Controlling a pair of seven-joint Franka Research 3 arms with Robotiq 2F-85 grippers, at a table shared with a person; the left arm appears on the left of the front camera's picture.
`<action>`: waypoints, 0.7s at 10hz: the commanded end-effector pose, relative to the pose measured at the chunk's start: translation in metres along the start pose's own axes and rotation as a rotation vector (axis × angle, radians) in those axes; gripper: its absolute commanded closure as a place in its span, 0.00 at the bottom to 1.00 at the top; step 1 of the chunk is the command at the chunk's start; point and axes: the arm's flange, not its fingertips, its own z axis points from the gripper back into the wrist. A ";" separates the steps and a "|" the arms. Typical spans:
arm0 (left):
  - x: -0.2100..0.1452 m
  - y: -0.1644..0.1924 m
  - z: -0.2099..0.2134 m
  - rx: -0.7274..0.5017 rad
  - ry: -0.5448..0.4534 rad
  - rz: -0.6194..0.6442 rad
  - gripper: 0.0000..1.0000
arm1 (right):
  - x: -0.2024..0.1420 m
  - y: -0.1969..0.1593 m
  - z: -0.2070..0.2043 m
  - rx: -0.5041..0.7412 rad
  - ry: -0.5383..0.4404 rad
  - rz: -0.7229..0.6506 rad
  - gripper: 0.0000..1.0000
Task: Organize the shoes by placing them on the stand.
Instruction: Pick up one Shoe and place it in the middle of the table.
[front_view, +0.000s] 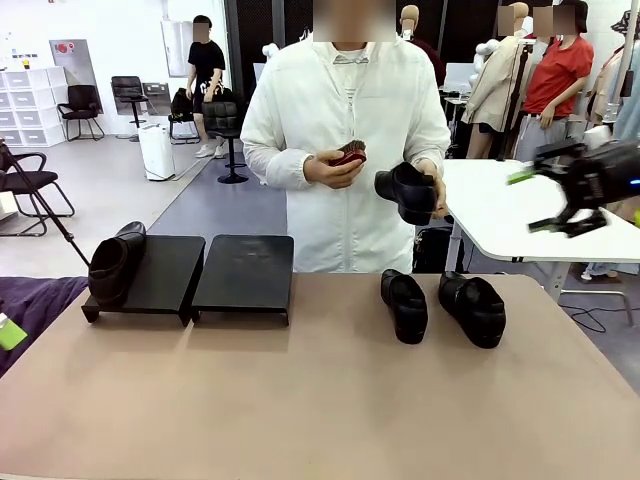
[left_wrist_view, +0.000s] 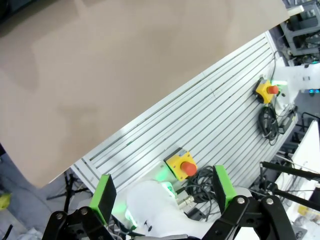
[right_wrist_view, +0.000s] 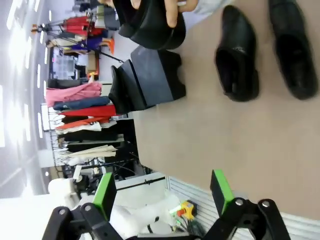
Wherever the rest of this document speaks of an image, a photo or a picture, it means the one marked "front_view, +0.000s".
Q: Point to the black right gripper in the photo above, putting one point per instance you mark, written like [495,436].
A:
[597,180]

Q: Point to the black leather loafer shoe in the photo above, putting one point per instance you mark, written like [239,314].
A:
[405,192]
[475,310]
[406,310]
[112,265]

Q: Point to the red wooden shoe brush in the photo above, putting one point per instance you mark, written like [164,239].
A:
[350,152]

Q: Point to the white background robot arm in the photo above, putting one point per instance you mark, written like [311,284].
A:
[270,52]
[482,52]

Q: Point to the person's right forearm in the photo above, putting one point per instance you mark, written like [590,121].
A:
[275,162]

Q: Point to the person's left forearm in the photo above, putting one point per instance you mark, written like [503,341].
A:
[432,145]

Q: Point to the scuffed black metal shoe stand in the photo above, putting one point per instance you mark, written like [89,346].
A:
[245,280]

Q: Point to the person's left hand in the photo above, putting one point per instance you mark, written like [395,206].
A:
[440,195]

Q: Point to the person's right hand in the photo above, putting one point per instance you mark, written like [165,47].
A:
[322,172]

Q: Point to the white table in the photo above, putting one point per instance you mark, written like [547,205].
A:
[500,210]

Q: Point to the purple cloth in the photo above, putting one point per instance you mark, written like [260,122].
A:
[35,300]

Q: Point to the black bag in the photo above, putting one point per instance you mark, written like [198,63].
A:
[227,95]
[432,250]

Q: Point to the mannequin in beige coat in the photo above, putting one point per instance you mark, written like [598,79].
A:
[492,85]

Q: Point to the white box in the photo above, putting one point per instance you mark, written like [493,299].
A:
[6,205]

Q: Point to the light blue hanging garment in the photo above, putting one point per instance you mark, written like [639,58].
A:
[631,110]

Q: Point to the beige hanging garment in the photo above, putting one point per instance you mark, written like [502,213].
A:
[605,85]

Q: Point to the black armrest office chair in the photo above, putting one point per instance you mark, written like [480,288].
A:
[82,100]
[30,180]

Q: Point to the mannequin in dark red top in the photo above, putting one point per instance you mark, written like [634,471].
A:
[430,55]

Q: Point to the person in white jacket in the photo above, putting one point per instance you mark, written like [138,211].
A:
[350,225]

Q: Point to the white air purifier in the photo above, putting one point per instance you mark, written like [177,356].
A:
[156,152]

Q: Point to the white drawer cabinet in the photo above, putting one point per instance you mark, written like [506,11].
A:
[30,100]

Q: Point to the tall black bar chair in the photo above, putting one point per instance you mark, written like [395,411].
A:
[129,87]

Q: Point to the black backpack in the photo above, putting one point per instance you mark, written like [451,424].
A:
[181,105]

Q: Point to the grey door with red sign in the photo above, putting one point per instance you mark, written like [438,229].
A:
[80,55]

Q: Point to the quilted black bar stool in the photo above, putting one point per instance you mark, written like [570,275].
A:
[220,117]

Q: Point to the person in black t-shirt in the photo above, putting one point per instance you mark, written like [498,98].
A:
[205,60]

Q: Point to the black camera tripod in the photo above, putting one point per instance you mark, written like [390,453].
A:
[522,65]

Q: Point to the grey wall panel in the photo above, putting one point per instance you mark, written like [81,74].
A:
[182,50]

